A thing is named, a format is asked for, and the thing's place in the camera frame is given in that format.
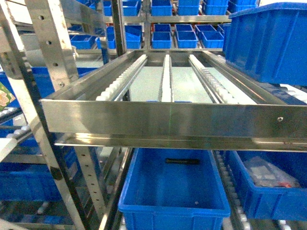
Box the white roller track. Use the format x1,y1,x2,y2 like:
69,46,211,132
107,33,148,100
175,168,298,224
96,54,148,101

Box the blue bin with black label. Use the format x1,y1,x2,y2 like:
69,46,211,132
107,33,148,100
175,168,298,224
118,148,231,230

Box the stainless steel rack upright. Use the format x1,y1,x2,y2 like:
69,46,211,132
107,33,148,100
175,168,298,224
0,0,107,230

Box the large blue plastic crate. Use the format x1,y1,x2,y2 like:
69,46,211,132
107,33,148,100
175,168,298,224
225,2,307,86

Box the blue bin with packaged items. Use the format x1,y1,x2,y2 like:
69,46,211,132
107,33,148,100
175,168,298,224
224,150,307,221

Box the steel rack front rail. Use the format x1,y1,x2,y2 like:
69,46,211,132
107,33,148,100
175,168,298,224
42,99,307,152

